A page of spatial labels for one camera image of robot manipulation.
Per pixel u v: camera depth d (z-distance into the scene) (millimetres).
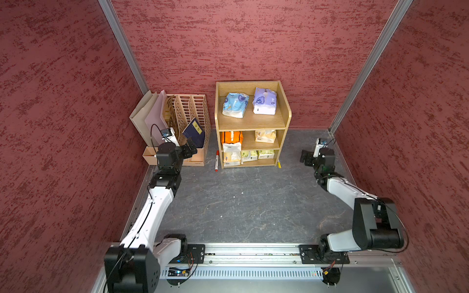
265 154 1002
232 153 976
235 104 811
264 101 808
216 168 1002
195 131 1043
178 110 1025
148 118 849
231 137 844
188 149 710
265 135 894
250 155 990
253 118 833
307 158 827
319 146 791
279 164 1029
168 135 644
